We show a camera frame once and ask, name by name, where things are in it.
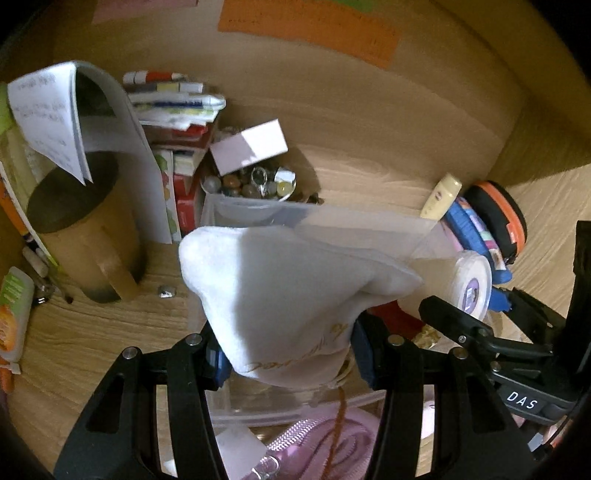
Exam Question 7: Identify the green orange tube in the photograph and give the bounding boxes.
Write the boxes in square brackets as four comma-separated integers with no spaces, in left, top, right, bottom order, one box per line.
[0,267,36,363]

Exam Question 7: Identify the bowl of beads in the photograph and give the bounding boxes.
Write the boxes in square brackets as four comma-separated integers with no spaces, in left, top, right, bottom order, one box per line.
[202,165,298,204]

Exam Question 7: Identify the cream squeeze tube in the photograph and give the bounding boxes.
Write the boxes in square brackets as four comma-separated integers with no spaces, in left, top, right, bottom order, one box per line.
[419,173,462,221]

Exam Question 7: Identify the clear plastic storage box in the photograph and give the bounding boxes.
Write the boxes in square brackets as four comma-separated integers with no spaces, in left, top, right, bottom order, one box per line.
[187,191,458,430]

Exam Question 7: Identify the black orange zip case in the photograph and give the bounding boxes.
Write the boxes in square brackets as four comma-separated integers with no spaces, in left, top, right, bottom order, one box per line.
[464,181,528,264]

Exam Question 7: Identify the green sticky note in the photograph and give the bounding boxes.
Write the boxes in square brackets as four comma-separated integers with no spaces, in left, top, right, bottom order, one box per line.
[330,0,376,14]

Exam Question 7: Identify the pink braided rope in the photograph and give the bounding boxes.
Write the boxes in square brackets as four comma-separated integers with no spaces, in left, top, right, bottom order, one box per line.
[252,408,384,480]

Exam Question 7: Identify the white cloth pouch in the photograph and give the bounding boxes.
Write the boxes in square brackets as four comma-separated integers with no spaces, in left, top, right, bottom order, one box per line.
[178,225,426,387]

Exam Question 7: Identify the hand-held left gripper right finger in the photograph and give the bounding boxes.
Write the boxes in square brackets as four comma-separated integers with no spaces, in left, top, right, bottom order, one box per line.
[352,313,542,480]

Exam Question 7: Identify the white paper sheets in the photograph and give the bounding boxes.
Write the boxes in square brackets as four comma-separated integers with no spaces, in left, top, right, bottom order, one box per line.
[7,61,172,244]

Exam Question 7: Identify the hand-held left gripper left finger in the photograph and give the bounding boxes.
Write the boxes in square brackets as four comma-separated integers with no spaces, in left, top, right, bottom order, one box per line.
[53,333,232,480]

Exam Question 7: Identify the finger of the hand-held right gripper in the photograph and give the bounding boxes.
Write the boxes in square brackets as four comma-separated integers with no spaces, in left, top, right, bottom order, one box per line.
[419,295,552,358]
[492,287,566,344]

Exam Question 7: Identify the white paper box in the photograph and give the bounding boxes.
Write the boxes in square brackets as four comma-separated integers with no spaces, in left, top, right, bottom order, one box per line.
[210,119,289,176]

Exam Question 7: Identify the blue patchwork pencil case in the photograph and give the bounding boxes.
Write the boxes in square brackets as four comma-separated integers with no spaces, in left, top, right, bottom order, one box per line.
[441,196,514,283]

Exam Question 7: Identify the stack of books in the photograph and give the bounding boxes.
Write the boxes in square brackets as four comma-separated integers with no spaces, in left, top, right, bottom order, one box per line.
[122,70,227,243]

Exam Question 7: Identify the wooden desktop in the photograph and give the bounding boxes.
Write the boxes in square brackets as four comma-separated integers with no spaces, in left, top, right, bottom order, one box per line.
[0,138,591,480]

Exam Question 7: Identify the white tape roll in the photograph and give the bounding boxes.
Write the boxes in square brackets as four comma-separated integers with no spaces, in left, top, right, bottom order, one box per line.
[450,251,492,321]

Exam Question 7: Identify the pink sticky note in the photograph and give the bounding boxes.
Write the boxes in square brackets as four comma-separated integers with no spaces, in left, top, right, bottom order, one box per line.
[91,0,199,25]

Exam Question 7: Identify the brown cardboard cylinder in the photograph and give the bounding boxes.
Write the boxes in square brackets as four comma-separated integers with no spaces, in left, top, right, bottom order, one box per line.
[27,152,148,303]

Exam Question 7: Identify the orange sticky note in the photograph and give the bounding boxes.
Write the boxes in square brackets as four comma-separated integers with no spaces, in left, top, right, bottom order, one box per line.
[218,0,402,70]

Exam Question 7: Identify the white short stick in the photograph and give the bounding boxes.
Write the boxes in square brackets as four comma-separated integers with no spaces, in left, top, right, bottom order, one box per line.
[22,246,49,278]

